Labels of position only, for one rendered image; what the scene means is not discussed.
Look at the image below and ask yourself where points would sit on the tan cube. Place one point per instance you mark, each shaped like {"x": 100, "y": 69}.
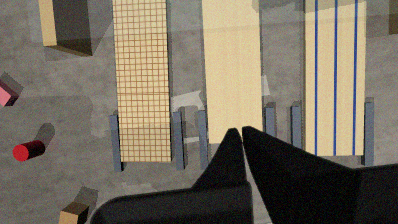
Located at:
{"x": 74, "y": 213}

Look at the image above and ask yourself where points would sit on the red cylinder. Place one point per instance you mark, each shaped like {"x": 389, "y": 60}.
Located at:
{"x": 28, "y": 150}

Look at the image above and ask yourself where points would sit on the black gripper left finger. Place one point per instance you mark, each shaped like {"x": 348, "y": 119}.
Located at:
{"x": 221, "y": 195}

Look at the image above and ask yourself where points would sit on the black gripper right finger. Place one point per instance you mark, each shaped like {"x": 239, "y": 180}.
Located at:
{"x": 298, "y": 187}

